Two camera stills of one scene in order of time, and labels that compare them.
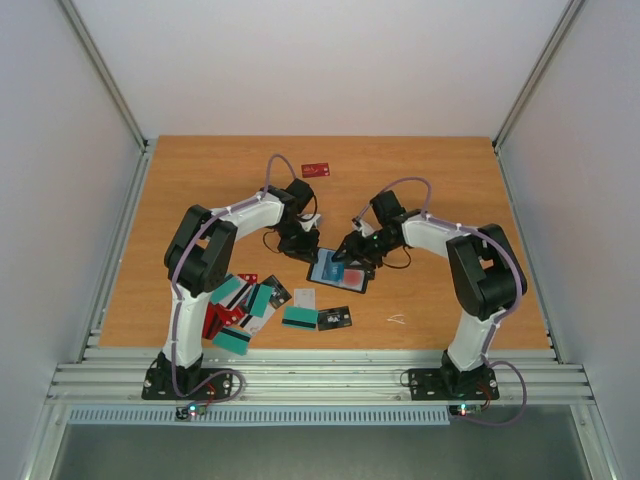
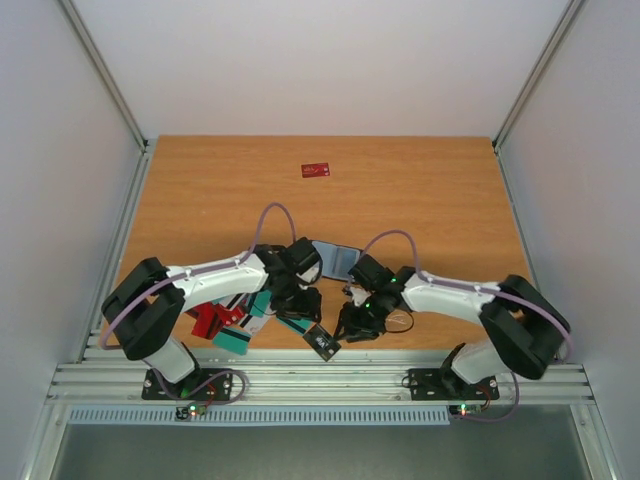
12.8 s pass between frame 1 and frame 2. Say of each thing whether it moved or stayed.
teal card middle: stayed
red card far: stayed
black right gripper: moved
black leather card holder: moved
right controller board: stayed
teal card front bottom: stayed
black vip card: moved
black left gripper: moved
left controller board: stayed
